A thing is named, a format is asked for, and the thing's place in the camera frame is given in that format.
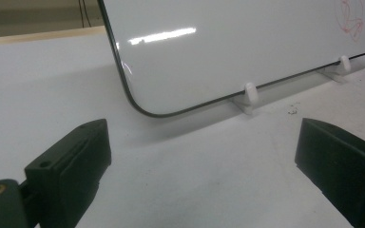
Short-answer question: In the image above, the white whiteboard with black rim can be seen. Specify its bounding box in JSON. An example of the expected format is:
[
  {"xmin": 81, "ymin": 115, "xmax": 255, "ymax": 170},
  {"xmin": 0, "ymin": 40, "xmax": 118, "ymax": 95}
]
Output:
[{"xmin": 97, "ymin": 0, "xmax": 365, "ymax": 119}]

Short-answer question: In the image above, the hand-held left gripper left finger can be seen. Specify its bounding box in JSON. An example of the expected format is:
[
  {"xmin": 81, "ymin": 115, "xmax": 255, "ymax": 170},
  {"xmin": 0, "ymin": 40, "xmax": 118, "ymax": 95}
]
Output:
[{"xmin": 19, "ymin": 118, "xmax": 112, "ymax": 228}]

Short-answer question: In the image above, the white table cover sheet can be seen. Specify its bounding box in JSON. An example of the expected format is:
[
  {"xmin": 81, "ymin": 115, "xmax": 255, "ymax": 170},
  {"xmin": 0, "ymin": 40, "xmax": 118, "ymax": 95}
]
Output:
[{"xmin": 0, "ymin": 29, "xmax": 365, "ymax": 228}]

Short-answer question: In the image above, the white whiteboard stand foot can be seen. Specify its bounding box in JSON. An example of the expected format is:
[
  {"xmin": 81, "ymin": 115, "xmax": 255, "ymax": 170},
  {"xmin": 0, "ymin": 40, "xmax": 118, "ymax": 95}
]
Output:
[
  {"xmin": 232, "ymin": 82, "xmax": 261, "ymax": 116},
  {"xmin": 317, "ymin": 54, "xmax": 353, "ymax": 84}
]

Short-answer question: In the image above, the black hanging cable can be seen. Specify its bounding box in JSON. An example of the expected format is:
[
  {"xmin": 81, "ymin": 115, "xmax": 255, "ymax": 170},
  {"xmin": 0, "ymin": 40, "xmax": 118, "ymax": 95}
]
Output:
[{"xmin": 77, "ymin": 0, "xmax": 92, "ymax": 29}]

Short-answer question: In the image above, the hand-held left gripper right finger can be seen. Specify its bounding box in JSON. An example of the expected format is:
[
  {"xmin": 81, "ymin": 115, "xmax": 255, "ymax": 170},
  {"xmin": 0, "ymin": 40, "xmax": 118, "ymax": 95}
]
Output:
[{"xmin": 294, "ymin": 117, "xmax": 365, "ymax": 228}]

